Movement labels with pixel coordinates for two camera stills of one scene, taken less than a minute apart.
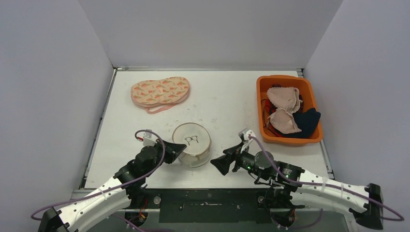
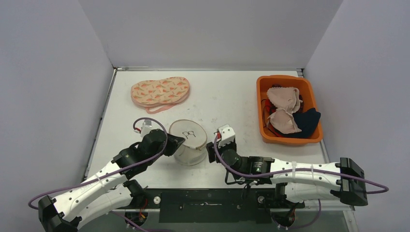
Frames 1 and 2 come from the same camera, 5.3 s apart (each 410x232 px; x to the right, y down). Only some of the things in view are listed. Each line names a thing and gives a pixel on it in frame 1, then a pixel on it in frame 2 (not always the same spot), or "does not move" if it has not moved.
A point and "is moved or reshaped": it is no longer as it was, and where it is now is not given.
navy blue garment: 307,122 does not move
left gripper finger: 172,151 to 173,142
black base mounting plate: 208,205 does not move
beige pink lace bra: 286,100 does not move
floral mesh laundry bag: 156,95 does not move
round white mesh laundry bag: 197,139 is moved or reshaped
